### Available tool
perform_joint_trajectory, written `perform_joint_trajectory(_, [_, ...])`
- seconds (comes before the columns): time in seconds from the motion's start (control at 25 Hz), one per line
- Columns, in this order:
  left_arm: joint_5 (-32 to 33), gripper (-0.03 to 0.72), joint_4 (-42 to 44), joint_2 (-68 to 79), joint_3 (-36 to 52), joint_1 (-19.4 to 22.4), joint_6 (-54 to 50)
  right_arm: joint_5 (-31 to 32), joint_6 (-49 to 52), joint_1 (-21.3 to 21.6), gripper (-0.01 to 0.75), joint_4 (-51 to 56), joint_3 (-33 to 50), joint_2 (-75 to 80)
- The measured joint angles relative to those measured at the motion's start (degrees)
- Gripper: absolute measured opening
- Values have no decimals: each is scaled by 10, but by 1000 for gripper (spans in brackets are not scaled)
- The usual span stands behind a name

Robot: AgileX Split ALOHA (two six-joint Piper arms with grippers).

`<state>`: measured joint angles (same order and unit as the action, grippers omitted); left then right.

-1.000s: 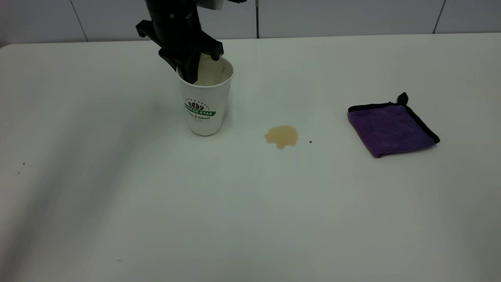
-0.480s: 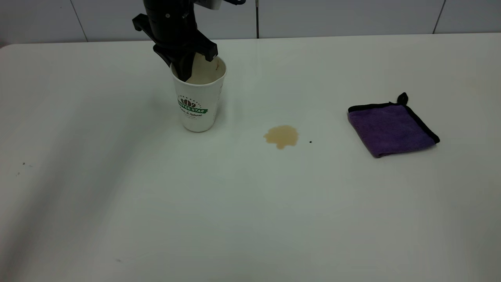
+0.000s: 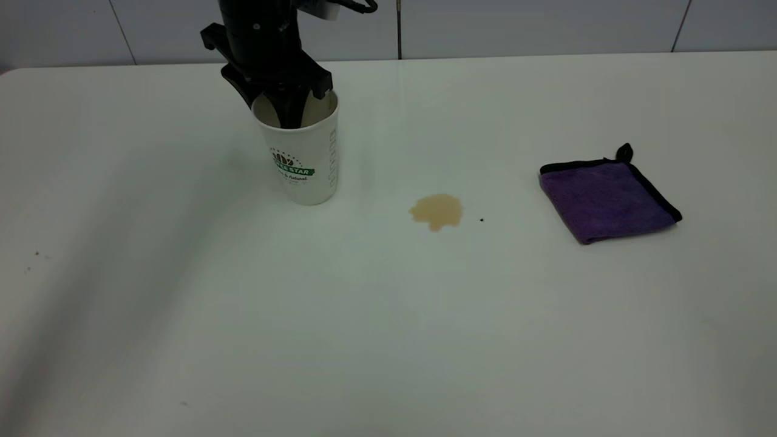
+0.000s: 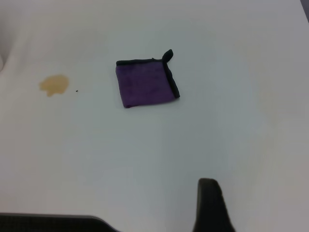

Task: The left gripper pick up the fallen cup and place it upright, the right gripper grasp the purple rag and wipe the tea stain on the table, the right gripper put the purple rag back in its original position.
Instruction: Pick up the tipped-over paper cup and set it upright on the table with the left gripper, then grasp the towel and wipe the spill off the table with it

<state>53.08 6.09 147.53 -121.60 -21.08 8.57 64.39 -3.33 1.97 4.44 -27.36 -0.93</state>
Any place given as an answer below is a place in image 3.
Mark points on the purple microfiber cloth black trim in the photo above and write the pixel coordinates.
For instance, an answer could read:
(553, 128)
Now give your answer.
(607, 200)

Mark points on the brown coffee spill puddle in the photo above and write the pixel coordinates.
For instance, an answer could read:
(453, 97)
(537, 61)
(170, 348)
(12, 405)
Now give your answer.
(438, 211)

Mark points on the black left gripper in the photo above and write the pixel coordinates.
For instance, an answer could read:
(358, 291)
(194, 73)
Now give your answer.
(261, 42)

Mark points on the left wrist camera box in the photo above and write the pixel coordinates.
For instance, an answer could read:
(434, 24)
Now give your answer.
(318, 7)

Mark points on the white paper coffee cup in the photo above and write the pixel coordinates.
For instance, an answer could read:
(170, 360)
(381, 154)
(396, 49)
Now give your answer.
(300, 164)

